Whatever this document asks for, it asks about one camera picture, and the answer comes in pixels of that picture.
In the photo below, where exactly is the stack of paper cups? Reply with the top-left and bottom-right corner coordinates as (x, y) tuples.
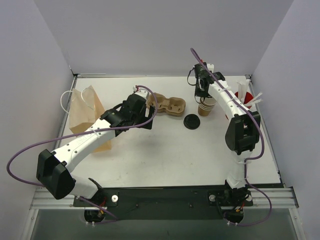
(197, 97), (216, 117)

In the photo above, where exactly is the black plastic cup lid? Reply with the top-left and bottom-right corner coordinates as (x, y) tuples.
(183, 114), (201, 130)

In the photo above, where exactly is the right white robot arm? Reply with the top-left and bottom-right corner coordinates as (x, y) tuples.
(192, 62), (261, 189)

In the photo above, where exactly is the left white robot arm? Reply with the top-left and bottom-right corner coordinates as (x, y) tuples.
(36, 89), (155, 206)

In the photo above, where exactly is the brown cardboard cup carrier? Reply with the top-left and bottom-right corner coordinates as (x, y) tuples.
(155, 93), (186, 117)

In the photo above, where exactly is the brown paper bag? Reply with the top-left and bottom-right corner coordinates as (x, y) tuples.
(68, 85), (113, 153)

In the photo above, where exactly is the red cylindrical straw holder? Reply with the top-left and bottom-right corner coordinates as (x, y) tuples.
(234, 91), (254, 109)

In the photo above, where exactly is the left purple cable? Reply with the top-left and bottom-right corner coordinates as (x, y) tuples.
(6, 85), (159, 186)

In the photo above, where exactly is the purple cable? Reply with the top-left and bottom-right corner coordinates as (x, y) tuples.
(189, 47), (273, 227)
(6, 85), (159, 186)

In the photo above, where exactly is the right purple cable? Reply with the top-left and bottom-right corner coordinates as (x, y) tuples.
(189, 47), (273, 227)

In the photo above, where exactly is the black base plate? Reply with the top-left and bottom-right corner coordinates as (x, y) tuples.
(72, 184), (254, 221)

